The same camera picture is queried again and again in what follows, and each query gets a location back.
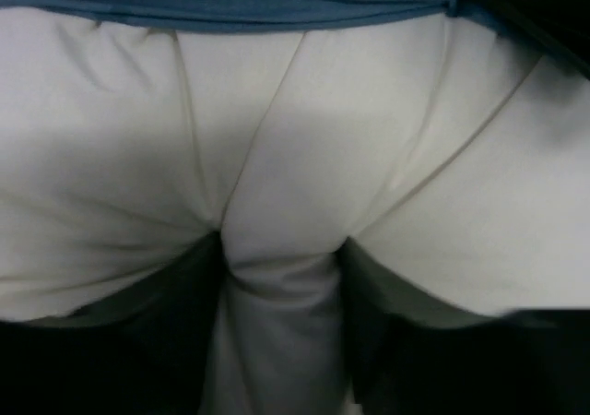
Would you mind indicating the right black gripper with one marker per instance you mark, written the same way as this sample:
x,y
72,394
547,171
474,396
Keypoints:
x,y
561,26

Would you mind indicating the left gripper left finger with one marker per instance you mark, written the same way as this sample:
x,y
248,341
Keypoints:
x,y
142,350

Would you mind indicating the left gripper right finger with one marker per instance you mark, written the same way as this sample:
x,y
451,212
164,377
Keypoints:
x,y
407,352

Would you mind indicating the white pillow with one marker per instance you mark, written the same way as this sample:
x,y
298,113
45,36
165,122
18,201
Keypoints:
x,y
455,160

